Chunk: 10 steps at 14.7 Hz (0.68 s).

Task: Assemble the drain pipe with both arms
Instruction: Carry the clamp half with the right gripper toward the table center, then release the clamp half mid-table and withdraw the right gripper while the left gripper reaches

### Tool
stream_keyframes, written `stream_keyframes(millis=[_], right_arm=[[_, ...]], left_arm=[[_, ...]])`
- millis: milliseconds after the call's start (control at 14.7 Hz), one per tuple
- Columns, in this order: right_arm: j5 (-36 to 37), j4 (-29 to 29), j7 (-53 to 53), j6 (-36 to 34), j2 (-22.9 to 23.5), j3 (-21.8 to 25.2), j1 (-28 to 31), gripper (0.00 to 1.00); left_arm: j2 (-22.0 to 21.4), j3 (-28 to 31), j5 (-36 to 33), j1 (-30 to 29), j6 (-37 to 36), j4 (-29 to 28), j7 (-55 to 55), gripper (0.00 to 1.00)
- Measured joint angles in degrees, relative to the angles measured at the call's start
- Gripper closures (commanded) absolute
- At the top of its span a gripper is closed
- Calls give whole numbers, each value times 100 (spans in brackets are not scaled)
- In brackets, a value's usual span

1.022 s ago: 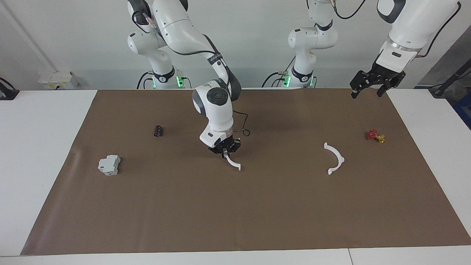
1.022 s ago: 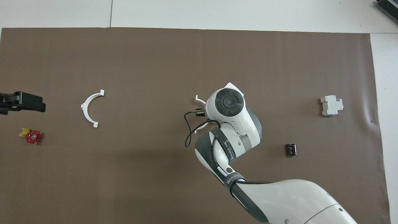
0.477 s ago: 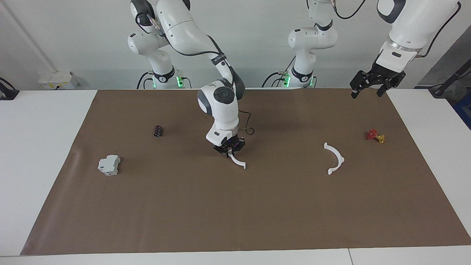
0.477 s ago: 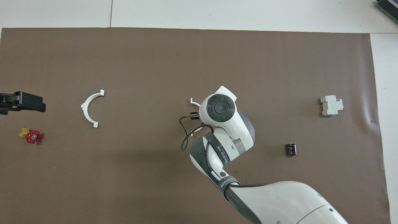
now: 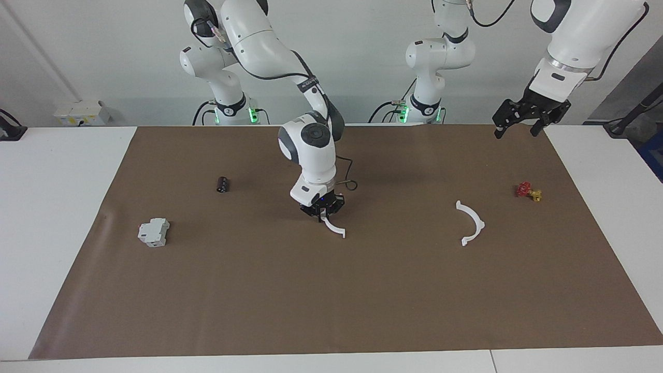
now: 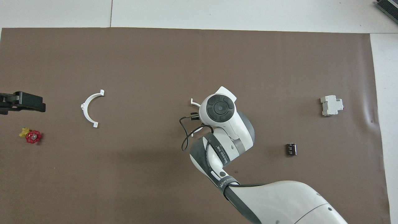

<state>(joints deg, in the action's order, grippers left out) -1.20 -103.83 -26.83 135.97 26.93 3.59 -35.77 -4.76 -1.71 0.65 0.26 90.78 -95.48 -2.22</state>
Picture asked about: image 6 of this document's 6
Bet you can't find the brown table mat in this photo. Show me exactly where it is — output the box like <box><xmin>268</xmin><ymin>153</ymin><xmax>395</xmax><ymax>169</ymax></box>
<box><xmin>0</xmin><ymin>27</ymin><xmax>391</xmax><ymax>224</ymax></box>

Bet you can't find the dark grey electronic device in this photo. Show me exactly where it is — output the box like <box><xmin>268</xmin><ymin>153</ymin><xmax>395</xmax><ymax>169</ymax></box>
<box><xmin>375</xmin><ymin>0</ymin><xmax>398</xmax><ymax>23</ymax></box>

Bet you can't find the red and yellow valve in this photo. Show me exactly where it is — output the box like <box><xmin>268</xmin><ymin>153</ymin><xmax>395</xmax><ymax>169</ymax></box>
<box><xmin>19</xmin><ymin>127</ymin><xmax>42</xmax><ymax>144</ymax></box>

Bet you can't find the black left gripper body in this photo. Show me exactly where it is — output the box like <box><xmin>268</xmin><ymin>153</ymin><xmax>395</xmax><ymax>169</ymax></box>
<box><xmin>0</xmin><ymin>91</ymin><xmax>46</xmax><ymax>114</ymax></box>

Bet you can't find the white circuit breaker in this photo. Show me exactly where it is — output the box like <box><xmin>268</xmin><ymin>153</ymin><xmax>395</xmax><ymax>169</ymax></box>
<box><xmin>320</xmin><ymin>95</ymin><xmax>344</xmax><ymax>116</ymax></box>

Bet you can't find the white half-ring pipe clamp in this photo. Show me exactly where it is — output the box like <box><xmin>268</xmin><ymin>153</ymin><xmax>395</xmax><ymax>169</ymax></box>
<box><xmin>190</xmin><ymin>98</ymin><xmax>207</xmax><ymax>137</ymax></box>
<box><xmin>80</xmin><ymin>90</ymin><xmax>105</xmax><ymax>128</ymax></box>

